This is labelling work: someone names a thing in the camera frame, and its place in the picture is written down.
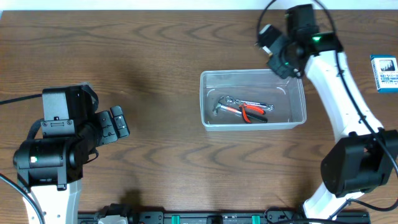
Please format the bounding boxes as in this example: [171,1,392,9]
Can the clear plastic storage container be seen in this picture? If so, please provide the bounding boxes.
[200,69,307,131]

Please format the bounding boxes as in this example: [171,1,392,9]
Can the red handled pliers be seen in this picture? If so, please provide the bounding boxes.
[238,103,268,124]

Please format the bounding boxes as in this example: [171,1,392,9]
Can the silver ratchet wrench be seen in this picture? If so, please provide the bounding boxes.
[225,96,274,111]

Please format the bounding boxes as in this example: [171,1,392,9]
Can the small hammer with black grip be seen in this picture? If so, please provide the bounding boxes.
[211,95,269,124]

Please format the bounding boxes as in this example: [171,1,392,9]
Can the blue and white box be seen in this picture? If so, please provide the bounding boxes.
[370,55,397,93]

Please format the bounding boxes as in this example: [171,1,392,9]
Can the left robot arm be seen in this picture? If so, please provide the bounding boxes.
[13,83,130,223]

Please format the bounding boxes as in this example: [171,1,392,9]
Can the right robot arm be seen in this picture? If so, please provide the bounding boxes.
[256,4,397,223]

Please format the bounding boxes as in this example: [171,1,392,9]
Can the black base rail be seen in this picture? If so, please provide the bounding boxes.
[77,204,371,224]

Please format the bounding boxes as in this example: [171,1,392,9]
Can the left black cable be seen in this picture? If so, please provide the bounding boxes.
[0,93,46,224]

